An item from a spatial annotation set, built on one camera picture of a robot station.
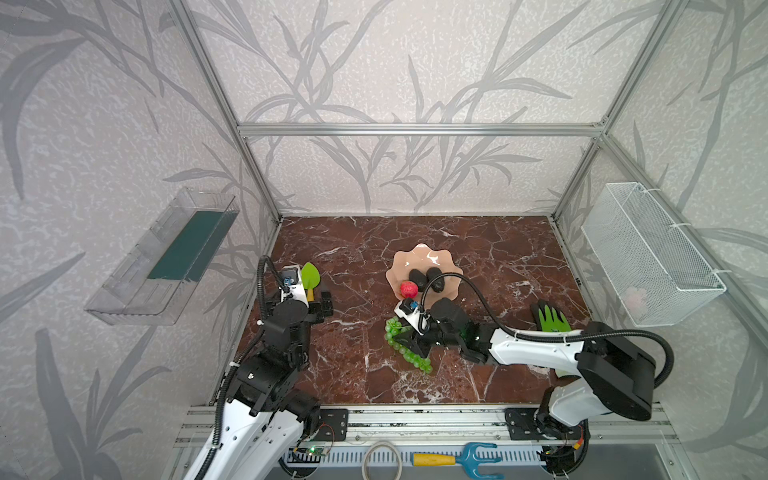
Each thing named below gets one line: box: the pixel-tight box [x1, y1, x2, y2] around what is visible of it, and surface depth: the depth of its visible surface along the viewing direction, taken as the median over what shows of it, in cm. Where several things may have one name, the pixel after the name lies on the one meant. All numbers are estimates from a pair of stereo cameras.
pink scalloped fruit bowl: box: [424, 276, 462, 308], surface depth 98 cm
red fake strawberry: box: [400, 280, 419, 299], surface depth 94 cm
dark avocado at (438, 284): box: [426, 267, 445, 293], surface depth 98 cm
